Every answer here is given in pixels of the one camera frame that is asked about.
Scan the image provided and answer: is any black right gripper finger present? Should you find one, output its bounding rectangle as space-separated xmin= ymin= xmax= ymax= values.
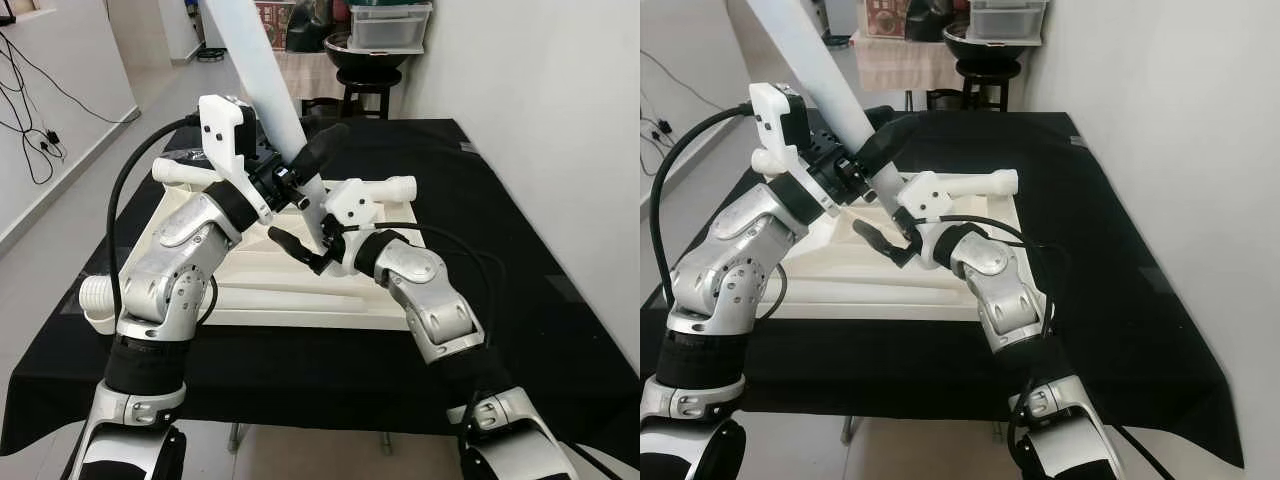
xmin=852 ymin=218 xmax=906 ymax=263
xmin=267 ymin=227 xmax=322 ymax=268

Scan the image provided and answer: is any dark bag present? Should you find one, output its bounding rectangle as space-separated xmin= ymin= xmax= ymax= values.
xmin=285 ymin=0 xmax=351 ymax=53
xmin=905 ymin=0 xmax=969 ymax=43

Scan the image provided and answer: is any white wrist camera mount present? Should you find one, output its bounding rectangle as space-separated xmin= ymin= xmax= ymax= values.
xmin=895 ymin=170 xmax=951 ymax=269
xmin=197 ymin=94 xmax=277 ymax=223
xmin=748 ymin=82 xmax=841 ymax=219
xmin=320 ymin=177 xmax=381 ymax=276

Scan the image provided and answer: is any pink cloth covered table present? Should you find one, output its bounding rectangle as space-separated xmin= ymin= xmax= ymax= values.
xmin=270 ymin=50 xmax=346 ymax=101
xmin=852 ymin=32 xmax=961 ymax=93

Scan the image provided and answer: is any white plastic table leg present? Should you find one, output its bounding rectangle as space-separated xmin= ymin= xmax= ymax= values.
xmin=940 ymin=168 xmax=1019 ymax=199
xmin=152 ymin=158 xmax=223 ymax=191
xmin=200 ymin=0 xmax=333 ymax=251
xmin=750 ymin=148 xmax=801 ymax=181
xmin=78 ymin=275 xmax=123 ymax=316
xmin=728 ymin=0 xmax=906 ymax=226
xmin=365 ymin=175 xmax=419 ymax=204

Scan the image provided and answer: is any black tablecloth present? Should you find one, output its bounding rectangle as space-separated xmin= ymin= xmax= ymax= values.
xmin=640 ymin=110 xmax=1246 ymax=471
xmin=0 ymin=117 xmax=641 ymax=471

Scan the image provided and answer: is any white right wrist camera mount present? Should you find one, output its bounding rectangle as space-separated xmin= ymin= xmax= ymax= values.
xmin=895 ymin=170 xmax=951 ymax=269
xmin=320 ymin=177 xmax=381 ymax=276

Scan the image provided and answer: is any white plastic table top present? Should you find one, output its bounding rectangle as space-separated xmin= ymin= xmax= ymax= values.
xmin=775 ymin=182 xmax=1026 ymax=323
xmin=85 ymin=180 xmax=426 ymax=336

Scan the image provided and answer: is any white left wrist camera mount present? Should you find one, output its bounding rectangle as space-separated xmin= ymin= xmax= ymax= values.
xmin=748 ymin=82 xmax=841 ymax=219
xmin=197 ymin=94 xmax=277 ymax=223

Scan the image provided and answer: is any black wok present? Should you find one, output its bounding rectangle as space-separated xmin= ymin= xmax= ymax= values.
xmin=323 ymin=32 xmax=411 ymax=71
xmin=942 ymin=22 xmax=1041 ymax=63

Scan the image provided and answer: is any long black wall cable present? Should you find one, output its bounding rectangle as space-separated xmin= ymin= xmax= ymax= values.
xmin=0 ymin=30 xmax=141 ymax=126
xmin=640 ymin=50 xmax=701 ymax=111

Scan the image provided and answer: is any red printed box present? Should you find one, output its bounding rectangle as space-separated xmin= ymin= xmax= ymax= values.
xmin=862 ymin=0 xmax=911 ymax=39
xmin=255 ymin=0 xmax=291 ymax=51

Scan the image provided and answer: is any black round stool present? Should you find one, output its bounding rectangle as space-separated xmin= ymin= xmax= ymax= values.
xmin=335 ymin=68 xmax=406 ymax=121
xmin=925 ymin=58 xmax=1026 ymax=113

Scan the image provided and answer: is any looped black wall cable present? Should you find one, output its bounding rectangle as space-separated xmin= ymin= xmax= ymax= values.
xmin=640 ymin=95 xmax=673 ymax=153
xmin=0 ymin=45 xmax=56 ymax=188

